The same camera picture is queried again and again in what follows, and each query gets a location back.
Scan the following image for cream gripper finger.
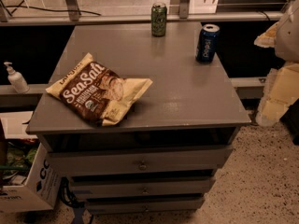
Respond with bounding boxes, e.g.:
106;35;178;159
255;62;299;127
254;22;278;48

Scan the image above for green soda can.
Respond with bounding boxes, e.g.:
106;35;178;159
151;2;167;36

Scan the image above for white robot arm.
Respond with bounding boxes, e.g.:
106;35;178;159
254;0;299;127

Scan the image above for blue Pepsi can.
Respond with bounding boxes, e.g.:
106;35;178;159
195;24;221;63

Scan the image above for brown sea salt chip bag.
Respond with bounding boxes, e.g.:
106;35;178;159
46;53;152;126

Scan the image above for grey drawer cabinet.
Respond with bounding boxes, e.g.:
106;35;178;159
27;22;250;214

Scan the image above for white pump bottle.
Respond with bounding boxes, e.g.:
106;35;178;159
4;62;30;93

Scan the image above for white cardboard box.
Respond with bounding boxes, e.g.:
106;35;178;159
0;111;61;213

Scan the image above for black cables under cabinet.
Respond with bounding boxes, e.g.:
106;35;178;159
58;176;94;224

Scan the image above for black cable on floor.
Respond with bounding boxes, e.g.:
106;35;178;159
4;5;103;17

